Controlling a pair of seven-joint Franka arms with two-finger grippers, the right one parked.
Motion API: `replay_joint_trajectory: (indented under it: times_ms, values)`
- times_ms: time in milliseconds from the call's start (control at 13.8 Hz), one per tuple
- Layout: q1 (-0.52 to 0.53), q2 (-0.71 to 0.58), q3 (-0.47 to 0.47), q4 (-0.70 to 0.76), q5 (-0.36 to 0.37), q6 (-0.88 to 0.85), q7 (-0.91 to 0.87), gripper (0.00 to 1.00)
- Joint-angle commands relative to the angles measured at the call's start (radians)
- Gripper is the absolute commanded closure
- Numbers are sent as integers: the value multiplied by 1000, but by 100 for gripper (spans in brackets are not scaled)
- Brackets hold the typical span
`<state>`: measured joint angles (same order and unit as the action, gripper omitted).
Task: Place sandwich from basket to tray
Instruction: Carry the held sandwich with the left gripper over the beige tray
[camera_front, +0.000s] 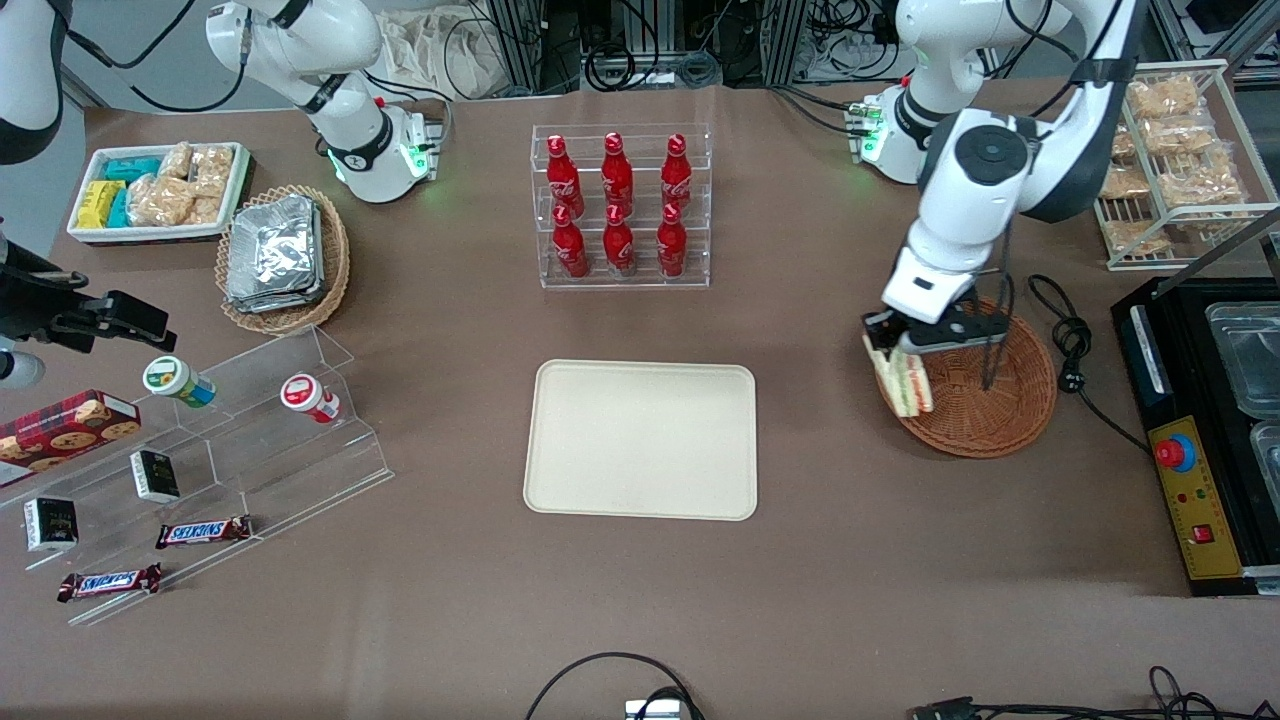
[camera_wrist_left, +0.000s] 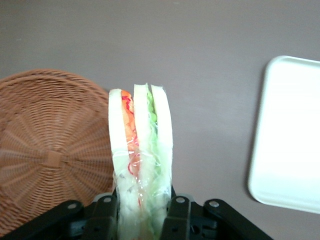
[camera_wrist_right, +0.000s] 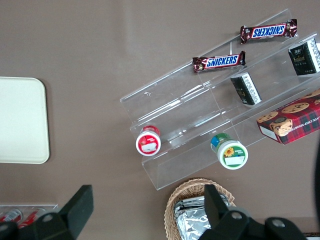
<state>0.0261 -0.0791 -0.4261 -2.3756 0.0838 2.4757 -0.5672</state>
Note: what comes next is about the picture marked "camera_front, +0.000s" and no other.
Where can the Snickers chocolate bar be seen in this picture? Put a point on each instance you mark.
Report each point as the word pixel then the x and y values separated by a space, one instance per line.
pixel 203 532
pixel 108 583

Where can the triangular sandwich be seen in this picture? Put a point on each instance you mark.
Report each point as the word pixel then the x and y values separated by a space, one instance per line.
pixel 905 390

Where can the aluminium frame post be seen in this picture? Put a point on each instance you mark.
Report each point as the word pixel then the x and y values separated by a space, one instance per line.
pixel 785 40
pixel 520 45

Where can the green lid small jar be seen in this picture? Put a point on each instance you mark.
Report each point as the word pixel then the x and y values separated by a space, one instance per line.
pixel 165 375

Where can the small silver device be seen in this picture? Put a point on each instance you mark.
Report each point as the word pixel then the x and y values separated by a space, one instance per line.
pixel 655 711

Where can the clear acrylic bottle rack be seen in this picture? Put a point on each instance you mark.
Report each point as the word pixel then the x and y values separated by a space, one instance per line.
pixel 645 200

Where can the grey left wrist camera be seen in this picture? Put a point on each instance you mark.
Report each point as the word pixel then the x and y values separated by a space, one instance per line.
pixel 975 327

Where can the clear plastic container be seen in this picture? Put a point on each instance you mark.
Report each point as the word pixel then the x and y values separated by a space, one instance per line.
pixel 1268 455
pixel 1250 350

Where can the clear acrylic stepped shelf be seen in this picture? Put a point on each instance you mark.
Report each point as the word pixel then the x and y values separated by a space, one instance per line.
pixel 260 450

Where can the yellow snack package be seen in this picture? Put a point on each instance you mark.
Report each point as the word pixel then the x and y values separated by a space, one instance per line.
pixel 100 203

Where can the red emergency stop button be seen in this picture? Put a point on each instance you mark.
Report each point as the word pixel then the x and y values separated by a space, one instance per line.
pixel 1175 452

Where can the red tartan cookie box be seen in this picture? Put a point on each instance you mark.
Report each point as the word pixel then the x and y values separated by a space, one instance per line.
pixel 70 425

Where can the white cloth bag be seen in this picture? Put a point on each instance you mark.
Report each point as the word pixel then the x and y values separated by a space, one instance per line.
pixel 440 55

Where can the small black tea box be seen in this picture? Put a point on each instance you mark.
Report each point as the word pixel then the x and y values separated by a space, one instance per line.
pixel 155 478
pixel 50 525

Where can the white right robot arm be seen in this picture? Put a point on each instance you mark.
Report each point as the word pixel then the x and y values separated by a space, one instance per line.
pixel 340 60

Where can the red lid small jar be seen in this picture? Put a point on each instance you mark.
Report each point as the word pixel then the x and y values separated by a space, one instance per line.
pixel 300 392

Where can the black machine with yellow panel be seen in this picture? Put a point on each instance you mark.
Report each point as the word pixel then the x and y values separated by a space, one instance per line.
pixel 1180 350

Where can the clear bag of crackers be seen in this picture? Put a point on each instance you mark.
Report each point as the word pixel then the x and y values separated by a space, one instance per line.
pixel 1125 182
pixel 1124 145
pixel 1163 95
pixel 1205 185
pixel 213 170
pixel 175 160
pixel 207 210
pixel 1178 135
pixel 1135 238
pixel 160 200

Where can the light wicker basket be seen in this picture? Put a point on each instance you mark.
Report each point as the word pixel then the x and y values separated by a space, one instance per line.
pixel 335 260

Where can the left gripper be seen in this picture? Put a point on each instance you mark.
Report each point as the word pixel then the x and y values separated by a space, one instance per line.
pixel 884 334

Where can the red cola bottle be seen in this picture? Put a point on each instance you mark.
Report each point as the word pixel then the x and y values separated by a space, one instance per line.
pixel 676 180
pixel 671 248
pixel 617 180
pixel 619 248
pixel 562 180
pixel 571 250

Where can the red rocker switch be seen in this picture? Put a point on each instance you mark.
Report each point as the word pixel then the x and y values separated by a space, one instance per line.
pixel 1202 533

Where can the white snack bin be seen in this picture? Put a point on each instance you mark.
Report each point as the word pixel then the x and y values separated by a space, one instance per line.
pixel 140 234

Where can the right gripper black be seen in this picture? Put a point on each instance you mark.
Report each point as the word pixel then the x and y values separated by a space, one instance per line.
pixel 38 303

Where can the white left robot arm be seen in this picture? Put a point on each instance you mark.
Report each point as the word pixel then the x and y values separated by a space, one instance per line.
pixel 950 230

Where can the teal snack package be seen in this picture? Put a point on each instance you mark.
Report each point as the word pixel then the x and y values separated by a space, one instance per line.
pixel 132 168
pixel 119 208

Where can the cream rectangular plastic tray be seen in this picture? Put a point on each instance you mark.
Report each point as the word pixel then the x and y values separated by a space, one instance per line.
pixel 610 440

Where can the foil wrapped pack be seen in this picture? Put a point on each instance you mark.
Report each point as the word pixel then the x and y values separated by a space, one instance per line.
pixel 270 304
pixel 272 245

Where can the grey metal bar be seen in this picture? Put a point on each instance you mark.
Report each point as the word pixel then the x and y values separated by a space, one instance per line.
pixel 1225 245

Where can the brown round wicker basket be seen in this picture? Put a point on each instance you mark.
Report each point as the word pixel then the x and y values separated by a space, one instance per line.
pixel 1000 420

